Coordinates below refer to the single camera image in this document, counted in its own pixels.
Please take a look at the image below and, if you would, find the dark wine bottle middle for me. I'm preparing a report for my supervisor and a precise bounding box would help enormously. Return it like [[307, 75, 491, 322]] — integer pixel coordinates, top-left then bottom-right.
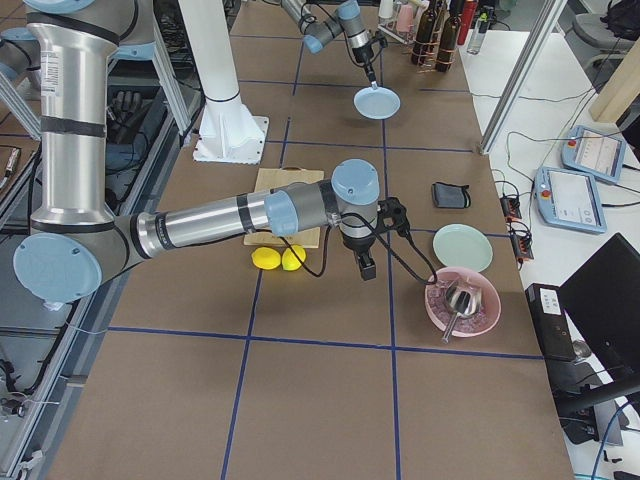
[[435, 0, 465, 72]]

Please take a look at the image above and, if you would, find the metal scoop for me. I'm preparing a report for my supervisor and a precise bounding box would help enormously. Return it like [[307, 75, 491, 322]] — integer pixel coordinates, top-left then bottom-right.
[[441, 279, 483, 343]]

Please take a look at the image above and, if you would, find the pink cup upper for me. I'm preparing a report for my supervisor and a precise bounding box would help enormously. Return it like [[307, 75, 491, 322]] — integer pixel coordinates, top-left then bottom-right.
[[396, 4, 414, 34]]

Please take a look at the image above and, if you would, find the grey water bottle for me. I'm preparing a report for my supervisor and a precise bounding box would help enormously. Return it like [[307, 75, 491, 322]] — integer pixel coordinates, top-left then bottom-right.
[[467, 11, 490, 55]]

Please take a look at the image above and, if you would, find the light blue plate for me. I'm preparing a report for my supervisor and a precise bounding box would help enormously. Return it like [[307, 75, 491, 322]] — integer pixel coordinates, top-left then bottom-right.
[[353, 87, 401, 120]]

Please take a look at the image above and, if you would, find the teach pendant far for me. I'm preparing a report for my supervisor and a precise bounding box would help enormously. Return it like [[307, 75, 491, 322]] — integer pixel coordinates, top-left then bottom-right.
[[561, 125, 627, 184]]

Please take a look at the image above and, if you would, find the black computer box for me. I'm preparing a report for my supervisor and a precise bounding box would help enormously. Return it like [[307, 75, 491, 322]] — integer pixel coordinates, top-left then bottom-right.
[[525, 283, 580, 364]]

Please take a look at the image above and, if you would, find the teach pendant near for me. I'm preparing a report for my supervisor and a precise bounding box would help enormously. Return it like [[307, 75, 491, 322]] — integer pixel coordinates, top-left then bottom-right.
[[534, 167, 607, 234]]

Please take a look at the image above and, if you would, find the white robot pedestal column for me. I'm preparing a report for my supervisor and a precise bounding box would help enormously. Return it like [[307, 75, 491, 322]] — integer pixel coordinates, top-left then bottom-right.
[[179, 0, 269, 164]]

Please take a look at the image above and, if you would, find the dark wine bottle rear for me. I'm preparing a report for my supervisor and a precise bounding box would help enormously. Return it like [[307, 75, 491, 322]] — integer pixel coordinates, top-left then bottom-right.
[[411, 1, 438, 65]]

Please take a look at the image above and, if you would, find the aluminium frame post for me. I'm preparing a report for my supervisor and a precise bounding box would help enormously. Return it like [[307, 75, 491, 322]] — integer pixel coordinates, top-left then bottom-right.
[[478, 0, 567, 155]]

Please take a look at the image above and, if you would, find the green plate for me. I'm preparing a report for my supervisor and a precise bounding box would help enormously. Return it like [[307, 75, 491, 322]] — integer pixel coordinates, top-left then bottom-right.
[[433, 224, 493, 272]]

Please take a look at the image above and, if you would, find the yellow lemon left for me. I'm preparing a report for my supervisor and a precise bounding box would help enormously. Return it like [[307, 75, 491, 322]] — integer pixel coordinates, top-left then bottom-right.
[[251, 247, 281, 270]]

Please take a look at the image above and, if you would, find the black wallet pouch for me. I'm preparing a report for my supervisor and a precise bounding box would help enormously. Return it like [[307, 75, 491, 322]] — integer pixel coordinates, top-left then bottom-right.
[[431, 182, 471, 209]]

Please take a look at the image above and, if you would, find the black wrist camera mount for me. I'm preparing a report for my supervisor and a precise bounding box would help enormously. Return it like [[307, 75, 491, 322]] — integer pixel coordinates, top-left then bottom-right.
[[375, 197, 411, 238]]

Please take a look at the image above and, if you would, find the black monitor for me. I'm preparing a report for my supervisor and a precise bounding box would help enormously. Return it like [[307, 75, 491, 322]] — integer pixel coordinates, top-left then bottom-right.
[[556, 233, 639, 416]]

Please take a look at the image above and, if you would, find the pink bowl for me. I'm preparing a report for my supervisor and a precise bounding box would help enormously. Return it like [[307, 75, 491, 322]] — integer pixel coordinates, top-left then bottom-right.
[[425, 267, 501, 342]]

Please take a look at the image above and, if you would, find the teach pendant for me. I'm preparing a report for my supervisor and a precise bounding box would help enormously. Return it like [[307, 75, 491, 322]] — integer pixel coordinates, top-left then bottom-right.
[[534, 167, 607, 234], [561, 125, 627, 184]]

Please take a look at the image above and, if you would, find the wooden cutting board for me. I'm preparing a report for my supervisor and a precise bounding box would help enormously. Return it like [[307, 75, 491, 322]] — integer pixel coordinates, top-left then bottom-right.
[[243, 167, 325, 249]]

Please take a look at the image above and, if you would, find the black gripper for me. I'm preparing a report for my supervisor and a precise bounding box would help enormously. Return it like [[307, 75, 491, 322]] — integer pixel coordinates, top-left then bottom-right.
[[342, 234, 376, 281], [352, 44, 378, 88]]

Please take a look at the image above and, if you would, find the red bottle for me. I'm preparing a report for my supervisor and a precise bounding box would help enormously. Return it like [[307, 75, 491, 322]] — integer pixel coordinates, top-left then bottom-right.
[[457, 0, 478, 46]]

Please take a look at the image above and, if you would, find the yellow lemon right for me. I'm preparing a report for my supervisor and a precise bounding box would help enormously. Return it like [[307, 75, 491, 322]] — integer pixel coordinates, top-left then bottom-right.
[[281, 245, 306, 271]]

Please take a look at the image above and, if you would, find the yellow lemon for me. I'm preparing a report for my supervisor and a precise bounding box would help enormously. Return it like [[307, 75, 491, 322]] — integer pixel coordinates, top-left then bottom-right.
[[251, 247, 281, 270], [281, 245, 306, 271]]

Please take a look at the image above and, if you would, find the pink wire bottle rack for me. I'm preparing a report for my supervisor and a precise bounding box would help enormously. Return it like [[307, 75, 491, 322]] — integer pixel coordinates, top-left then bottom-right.
[[412, 16, 460, 73]]

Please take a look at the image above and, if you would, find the dark wine bottle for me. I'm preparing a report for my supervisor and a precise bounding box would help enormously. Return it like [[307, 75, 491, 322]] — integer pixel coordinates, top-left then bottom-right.
[[435, 0, 465, 72], [411, 1, 438, 65]]

